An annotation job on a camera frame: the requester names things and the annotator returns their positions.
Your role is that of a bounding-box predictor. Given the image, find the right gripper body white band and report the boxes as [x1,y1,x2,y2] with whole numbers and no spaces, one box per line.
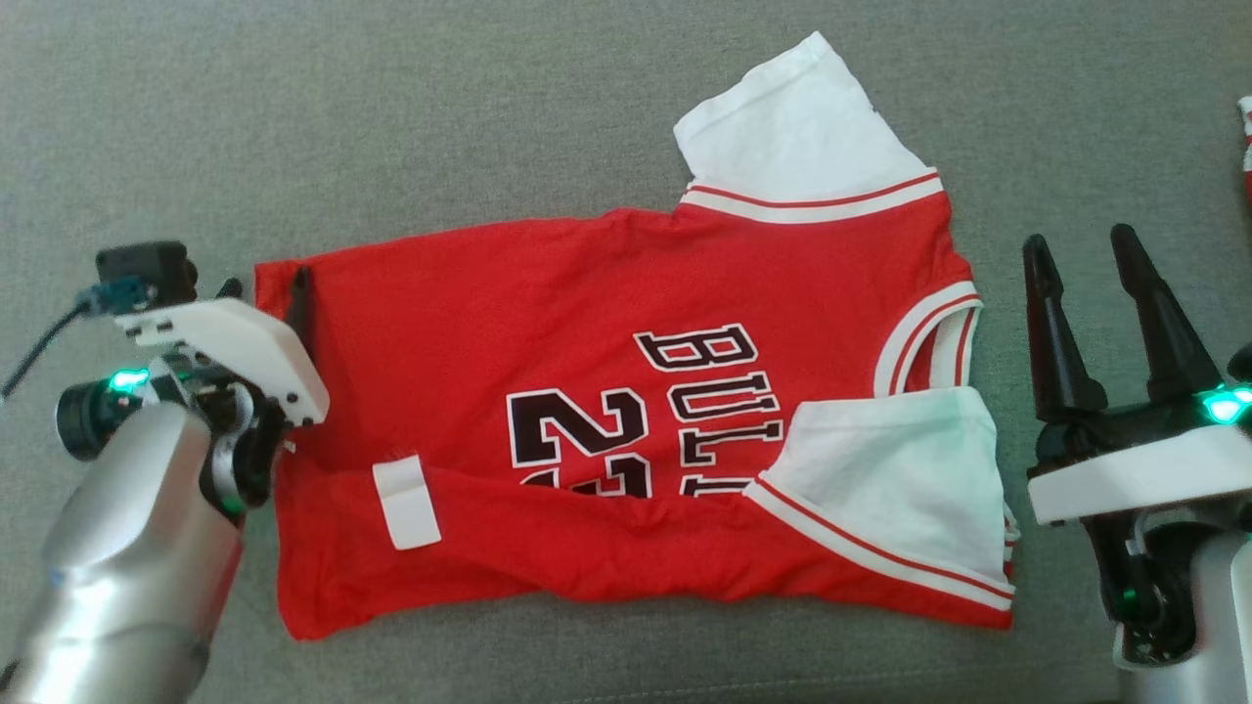
[1026,340,1252,528]

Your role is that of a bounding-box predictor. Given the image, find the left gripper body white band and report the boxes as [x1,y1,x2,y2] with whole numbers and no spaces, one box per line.
[56,298,331,462]

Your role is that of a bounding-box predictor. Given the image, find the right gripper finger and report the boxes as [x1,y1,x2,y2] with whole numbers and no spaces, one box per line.
[1022,235,1109,423]
[1110,223,1224,404]

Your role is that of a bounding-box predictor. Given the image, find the red jersey with white sleeves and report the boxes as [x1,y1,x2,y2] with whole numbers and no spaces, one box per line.
[252,31,1018,641]

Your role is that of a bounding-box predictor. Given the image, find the red garment with white trim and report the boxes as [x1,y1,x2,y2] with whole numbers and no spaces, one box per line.
[1236,95,1252,211]

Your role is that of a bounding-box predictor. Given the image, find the grey fabric sofa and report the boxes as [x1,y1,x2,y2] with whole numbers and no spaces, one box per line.
[0,0,1252,704]

